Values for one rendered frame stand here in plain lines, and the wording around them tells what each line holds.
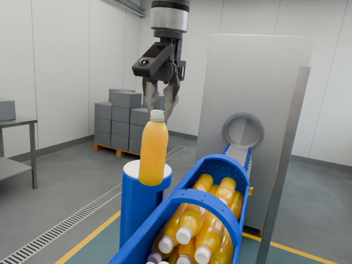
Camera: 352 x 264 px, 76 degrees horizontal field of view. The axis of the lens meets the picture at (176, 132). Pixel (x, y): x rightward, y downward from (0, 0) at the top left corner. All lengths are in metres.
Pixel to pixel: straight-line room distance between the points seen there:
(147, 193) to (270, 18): 4.84
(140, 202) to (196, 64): 4.71
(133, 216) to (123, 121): 2.99
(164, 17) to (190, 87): 5.17
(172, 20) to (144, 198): 0.94
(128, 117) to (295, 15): 3.84
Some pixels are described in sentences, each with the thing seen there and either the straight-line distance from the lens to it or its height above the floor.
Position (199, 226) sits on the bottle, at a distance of 0.69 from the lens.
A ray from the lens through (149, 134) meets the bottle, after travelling 0.59.
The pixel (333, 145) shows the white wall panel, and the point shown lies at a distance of 5.67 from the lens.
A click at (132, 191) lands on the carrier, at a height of 0.95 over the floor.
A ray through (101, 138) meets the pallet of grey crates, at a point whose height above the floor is 0.28.
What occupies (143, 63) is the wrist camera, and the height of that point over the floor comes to 1.59.
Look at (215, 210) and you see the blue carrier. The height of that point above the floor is 1.22.
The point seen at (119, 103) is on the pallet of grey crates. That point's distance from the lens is 4.19.
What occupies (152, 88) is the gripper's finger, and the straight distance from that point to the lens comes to 0.59.
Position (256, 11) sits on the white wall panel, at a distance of 5.62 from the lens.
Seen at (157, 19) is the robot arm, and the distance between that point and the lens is 0.57.
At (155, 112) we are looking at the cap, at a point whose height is 1.47.
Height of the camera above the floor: 1.57
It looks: 14 degrees down
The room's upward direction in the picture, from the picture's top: 6 degrees clockwise
